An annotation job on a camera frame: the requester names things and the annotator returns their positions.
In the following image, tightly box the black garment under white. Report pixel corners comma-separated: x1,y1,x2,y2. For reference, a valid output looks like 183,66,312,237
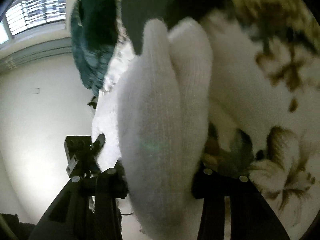
121,0,229,55

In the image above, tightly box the window with bars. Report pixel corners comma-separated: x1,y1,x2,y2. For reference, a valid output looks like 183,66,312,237
1,0,66,44

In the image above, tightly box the floral bed sheet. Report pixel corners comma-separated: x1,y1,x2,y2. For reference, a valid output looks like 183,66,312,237
102,0,320,240

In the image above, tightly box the dark green quilt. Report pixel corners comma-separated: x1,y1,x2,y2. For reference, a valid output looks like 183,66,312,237
71,0,118,96

